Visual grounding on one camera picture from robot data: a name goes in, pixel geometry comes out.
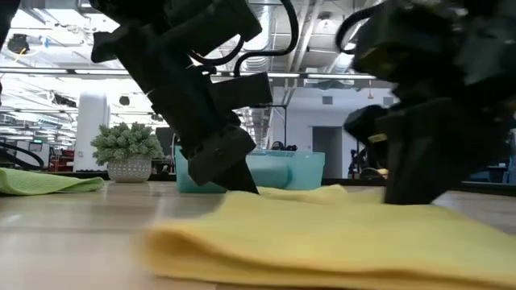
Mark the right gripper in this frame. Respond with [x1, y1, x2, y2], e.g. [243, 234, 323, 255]
[344, 0, 505, 205]

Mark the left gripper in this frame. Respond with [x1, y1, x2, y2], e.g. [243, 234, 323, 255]
[90, 23, 259, 194]

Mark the teal translucent plastic tray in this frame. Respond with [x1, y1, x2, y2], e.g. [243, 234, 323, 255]
[173, 145, 326, 193]

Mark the yellow microfiber towel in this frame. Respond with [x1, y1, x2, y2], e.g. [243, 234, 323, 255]
[140, 184, 516, 290]

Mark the lime green microfiber towel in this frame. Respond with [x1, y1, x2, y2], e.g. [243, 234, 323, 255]
[0, 167, 106, 197]

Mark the black background monitor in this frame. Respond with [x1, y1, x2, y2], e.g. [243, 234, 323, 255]
[155, 126, 177, 158]

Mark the artificial green potted plant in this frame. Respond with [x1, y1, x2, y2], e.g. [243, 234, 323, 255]
[90, 122, 165, 184]

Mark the white round column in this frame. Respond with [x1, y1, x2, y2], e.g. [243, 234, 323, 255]
[74, 92, 110, 172]

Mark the red storage rack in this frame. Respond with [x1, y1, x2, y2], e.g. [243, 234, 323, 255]
[48, 147, 76, 172]

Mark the black round ceiling fixture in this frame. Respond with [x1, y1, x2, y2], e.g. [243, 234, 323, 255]
[6, 34, 30, 56]

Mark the black aluminium table frame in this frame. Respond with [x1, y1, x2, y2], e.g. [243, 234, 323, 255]
[60, 171, 516, 197]

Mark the black gantry frame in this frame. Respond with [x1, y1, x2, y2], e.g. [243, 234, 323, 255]
[249, 103, 288, 152]

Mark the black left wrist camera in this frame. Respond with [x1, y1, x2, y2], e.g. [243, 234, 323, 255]
[209, 72, 274, 112]

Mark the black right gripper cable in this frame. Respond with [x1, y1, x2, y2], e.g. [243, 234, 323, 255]
[335, 3, 384, 56]

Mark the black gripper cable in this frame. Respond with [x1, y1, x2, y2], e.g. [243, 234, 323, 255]
[335, 3, 384, 56]
[189, 0, 300, 77]

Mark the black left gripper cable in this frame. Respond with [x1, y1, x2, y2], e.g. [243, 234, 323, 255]
[189, 0, 300, 77]

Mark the black curved cable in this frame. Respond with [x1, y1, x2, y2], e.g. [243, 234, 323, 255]
[0, 140, 46, 170]

